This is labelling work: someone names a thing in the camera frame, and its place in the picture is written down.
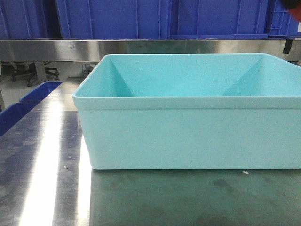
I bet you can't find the blue crate floor near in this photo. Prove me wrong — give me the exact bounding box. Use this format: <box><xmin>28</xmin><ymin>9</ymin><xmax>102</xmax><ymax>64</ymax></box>
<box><xmin>0</xmin><ymin>102</ymin><xmax>37</xmax><ymax>136</ymax></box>

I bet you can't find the blue crate upper right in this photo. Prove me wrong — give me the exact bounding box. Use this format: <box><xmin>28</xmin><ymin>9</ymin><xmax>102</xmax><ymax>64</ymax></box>
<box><xmin>169</xmin><ymin>0</ymin><xmax>268</xmax><ymax>40</ymax></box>

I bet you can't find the teal plastic bin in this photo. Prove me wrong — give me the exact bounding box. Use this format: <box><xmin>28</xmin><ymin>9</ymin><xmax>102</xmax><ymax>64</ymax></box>
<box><xmin>72</xmin><ymin>53</ymin><xmax>301</xmax><ymax>170</ymax></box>

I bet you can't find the blue crate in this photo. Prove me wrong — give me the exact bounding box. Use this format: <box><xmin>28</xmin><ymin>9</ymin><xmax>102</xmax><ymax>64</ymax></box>
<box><xmin>169</xmin><ymin>0</ymin><xmax>268</xmax><ymax>40</ymax></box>
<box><xmin>55</xmin><ymin>0</ymin><xmax>171</xmax><ymax>40</ymax></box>

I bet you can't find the steel shelf frame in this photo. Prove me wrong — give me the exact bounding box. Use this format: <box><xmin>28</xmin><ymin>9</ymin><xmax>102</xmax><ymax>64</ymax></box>
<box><xmin>0</xmin><ymin>39</ymin><xmax>301</xmax><ymax>62</ymax></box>

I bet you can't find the blue crate floor far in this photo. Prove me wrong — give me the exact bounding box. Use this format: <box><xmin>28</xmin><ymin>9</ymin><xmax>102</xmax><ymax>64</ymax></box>
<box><xmin>19</xmin><ymin>81</ymin><xmax>62</xmax><ymax>103</ymax></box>

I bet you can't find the black office chair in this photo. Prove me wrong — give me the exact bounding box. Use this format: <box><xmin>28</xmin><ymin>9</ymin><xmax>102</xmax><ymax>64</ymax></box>
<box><xmin>9</xmin><ymin>61</ymin><xmax>60</xmax><ymax>87</ymax></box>

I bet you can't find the blue crate floor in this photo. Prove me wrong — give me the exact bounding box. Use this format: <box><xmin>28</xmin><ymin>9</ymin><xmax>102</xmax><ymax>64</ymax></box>
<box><xmin>0</xmin><ymin>102</ymin><xmax>37</xmax><ymax>136</ymax></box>
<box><xmin>19</xmin><ymin>81</ymin><xmax>62</xmax><ymax>103</ymax></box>

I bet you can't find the blue crate upper left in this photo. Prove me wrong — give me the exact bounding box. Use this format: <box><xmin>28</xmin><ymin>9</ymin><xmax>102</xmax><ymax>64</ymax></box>
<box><xmin>55</xmin><ymin>0</ymin><xmax>171</xmax><ymax>40</ymax></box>

